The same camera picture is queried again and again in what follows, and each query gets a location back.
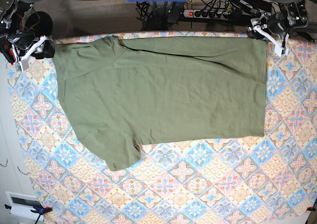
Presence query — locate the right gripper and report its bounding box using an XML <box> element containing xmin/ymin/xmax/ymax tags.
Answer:
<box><xmin>7</xmin><ymin>33</ymin><xmax>55</xmax><ymax>59</ymax></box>

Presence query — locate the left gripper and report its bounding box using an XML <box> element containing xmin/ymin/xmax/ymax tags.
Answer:
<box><xmin>247</xmin><ymin>17</ymin><xmax>286</xmax><ymax>40</ymax></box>

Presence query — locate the olive green t-shirt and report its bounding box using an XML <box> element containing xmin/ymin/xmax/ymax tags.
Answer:
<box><xmin>53</xmin><ymin>37</ymin><xmax>267</xmax><ymax>171</ymax></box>

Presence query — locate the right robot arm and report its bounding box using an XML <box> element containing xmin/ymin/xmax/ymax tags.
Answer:
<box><xmin>0</xmin><ymin>0</ymin><xmax>55</xmax><ymax>63</ymax></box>

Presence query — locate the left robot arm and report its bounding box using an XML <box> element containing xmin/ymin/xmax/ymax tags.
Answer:
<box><xmin>247</xmin><ymin>1</ymin><xmax>308</xmax><ymax>40</ymax></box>

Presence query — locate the red black clamp upper left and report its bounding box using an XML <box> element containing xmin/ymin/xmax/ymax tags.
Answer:
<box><xmin>0</xmin><ymin>37</ymin><xmax>16</xmax><ymax>64</ymax></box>

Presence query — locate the red black clamp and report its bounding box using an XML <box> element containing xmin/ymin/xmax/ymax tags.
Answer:
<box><xmin>0</xmin><ymin>37</ymin><xmax>16</xmax><ymax>64</ymax></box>
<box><xmin>4</xmin><ymin>204</ymin><xmax>53</xmax><ymax>224</ymax></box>

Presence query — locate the white power strip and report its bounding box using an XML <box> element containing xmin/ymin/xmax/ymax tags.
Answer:
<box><xmin>183</xmin><ymin>9</ymin><xmax>230</xmax><ymax>20</ymax></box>

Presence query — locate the red black clamp lower left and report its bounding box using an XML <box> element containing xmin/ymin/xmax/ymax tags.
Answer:
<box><xmin>4</xmin><ymin>204</ymin><xmax>53</xmax><ymax>224</ymax></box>

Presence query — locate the red clamp lower right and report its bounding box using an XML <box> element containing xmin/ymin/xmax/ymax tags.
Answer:
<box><xmin>306</xmin><ymin>206</ymin><xmax>316</xmax><ymax>212</ymax></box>

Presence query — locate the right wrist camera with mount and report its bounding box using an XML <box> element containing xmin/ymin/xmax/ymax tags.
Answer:
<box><xmin>12</xmin><ymin>36</ymin><xmax>53</xmax><ymax>72</ymax></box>

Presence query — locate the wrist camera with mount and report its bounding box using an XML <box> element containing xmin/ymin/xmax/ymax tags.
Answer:
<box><xmin>250</xmin><ymin>15</ymin><xmax>289</xmax><ymax>57</ymax></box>
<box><xmin>12</xmin><ymin>36</ymin><xmax>53</xmax><ymax>72</ymax></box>

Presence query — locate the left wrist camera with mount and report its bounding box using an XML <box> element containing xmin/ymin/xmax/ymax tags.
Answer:
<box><xmin>250</xmin><ymin>15</ymin><xmax>289</xmax><ymax>57</ymax></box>

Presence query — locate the white wall outlet box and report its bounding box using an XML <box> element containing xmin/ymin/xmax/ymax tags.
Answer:
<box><xmin>5</xmin><ymin>191</ymin><xmax>41</xmax><ymax>220</ymax></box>

